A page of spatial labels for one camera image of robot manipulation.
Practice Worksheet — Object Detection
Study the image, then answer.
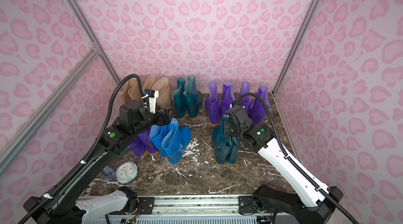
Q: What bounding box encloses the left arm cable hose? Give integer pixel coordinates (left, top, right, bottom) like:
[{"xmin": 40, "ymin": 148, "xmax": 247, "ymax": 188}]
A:
[{"xmin": 17, "ymin": 73, "xmax": 149, "ymax": 224}]

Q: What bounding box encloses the mint alarm clock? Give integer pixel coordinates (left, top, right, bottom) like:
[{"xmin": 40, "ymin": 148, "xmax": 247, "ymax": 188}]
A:
[{"xmin": 115, "ymin": 162, "xmax": 138, "ymax": 184}]

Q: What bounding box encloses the aluminium frame post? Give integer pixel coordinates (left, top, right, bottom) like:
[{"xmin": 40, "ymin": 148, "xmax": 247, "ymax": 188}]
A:
[
  {"xmin": 65, "ymin": 0, "xmax": 121, "ymax": 83},
  {"xmin": 272, "ymin": 0, "xmax": 322, "ymax": 97}
]

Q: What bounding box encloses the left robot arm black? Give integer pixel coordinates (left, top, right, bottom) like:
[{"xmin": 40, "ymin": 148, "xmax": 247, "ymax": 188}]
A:
[{"xmin": 20, "ymin": 100, "xmax": 175, "ymax": 224}]

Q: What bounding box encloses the purple boot shaft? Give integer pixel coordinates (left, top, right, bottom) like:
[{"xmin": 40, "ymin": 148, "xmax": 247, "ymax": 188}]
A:
[{"xmin": 219, "ymin": 82, "xmax": 235, "ymax": 119}]

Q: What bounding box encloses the beige boot pair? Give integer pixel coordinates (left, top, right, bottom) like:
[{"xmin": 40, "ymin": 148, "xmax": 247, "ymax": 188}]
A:
[
  {"xmin": 128, "ymin": 78, "xmax": 144, "ymax": 100},
  {"xmin": 116, "ymin": 81, "xmax": 131, "ymax": 105}
]

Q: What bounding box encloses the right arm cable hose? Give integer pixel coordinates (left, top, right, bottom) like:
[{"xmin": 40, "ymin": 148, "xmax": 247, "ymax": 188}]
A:
[{"xmin": 235, "ymin": 92, "xmax": 360, "ymax": 224}]

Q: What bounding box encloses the blue boot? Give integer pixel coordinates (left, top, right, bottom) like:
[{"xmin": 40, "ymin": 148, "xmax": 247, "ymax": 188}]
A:
[
  {"xmin": 161, "ymin": 118, "xmax": 191, "ymax": 165},
  {"xmin": 149, "ymin": 125, "xmax": 168, "ymax": 158}
]

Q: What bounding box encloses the aluminium frame post left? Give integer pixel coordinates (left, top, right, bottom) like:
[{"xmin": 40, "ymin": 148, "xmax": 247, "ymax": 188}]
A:
[{"xmin": 65, "ymin": 0, "xmax": 121, "ymax": 83}]

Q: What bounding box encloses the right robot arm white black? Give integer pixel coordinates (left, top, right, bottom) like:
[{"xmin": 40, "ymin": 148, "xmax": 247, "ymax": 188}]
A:
[{"xmin": 222, "ymin": 105, "xmax": 343, "ymax": 224}]

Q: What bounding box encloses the blue printed can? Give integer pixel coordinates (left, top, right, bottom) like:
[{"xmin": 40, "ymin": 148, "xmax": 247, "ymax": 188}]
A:
[{"xmin": 101, "ymin": 165, "xmax": 115, "ymax": 181}]

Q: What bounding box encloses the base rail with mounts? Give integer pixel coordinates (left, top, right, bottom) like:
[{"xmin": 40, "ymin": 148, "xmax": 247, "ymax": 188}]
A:
[{"xmin": 76, "ymin": 190, "xmax": 273, "ymax": 224}]

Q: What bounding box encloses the aluminium frame post right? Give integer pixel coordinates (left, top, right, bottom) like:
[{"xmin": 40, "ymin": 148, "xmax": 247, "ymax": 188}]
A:
[{"xmin": 272, "ymin": 0, "xmax": 322, "ymax": 97}]

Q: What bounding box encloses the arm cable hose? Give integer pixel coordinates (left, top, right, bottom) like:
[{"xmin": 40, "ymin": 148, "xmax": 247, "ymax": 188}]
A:
[
  {"xmin": 17, "ymin": 73, "xmax": 149, "ymax": 224},
  {"xmin": 235, "ymin": 92, "xmax": 360, "ymax": 224}
]

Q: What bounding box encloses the aluminium diagonal brace left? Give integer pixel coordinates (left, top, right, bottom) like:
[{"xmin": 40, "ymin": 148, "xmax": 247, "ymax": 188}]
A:
[{"xmin": 1, "ymin": 46, "xmax": 99, "ymax": 174}]

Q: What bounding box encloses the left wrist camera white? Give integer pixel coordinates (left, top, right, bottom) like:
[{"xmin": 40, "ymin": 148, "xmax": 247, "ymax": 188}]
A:
[{"xmin": 141, "ymin": 89, "xmax": 159, "ymax": 114}]

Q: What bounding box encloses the beige boot with paper stuffing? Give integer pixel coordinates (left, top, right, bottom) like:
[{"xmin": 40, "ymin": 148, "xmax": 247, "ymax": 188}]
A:
[{"xmin": 151, "ymin": 77, "xmax": 174, "ymax": 109}]

